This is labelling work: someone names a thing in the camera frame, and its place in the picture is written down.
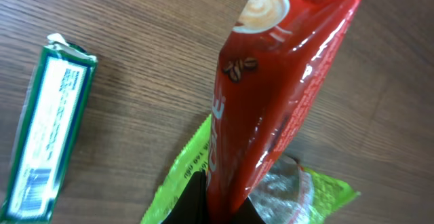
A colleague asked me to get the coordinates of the green candy bag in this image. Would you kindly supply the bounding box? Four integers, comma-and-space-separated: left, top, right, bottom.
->
142, 117, 359, 224

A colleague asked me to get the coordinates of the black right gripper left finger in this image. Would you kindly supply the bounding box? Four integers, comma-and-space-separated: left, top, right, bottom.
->
162, 171, 208, 224

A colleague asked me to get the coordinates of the red coffee stick sachet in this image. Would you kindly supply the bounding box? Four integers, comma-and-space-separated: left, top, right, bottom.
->
206, 0, 361, 223

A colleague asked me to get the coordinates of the green white gum pack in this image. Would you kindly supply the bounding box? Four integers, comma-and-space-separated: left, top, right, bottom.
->
1, 33, 98, 223

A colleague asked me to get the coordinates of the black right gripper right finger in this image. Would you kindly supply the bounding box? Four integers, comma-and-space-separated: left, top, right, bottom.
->
231, 198, 265, 224

